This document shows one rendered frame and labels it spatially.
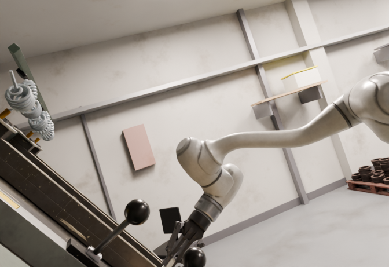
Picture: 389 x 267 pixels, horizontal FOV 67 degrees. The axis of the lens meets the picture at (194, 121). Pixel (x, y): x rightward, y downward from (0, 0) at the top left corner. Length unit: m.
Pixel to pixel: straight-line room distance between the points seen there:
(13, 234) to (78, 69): 4.27
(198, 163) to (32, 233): 0.59
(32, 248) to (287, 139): 0.78
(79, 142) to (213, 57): 2.48
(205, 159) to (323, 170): 4.70
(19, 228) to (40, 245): 0.04
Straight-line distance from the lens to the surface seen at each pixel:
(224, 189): 1.04
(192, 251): 0.49
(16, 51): 0.85
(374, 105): 0.83
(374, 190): 5.12
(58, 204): 0.91
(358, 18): 6.75
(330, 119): 1.02
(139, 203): 0.45
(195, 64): 4.83
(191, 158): 0.95
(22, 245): 0.49
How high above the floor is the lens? 1.63
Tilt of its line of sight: 3 degrees up
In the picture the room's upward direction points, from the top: 18 degrees counter-clockwise
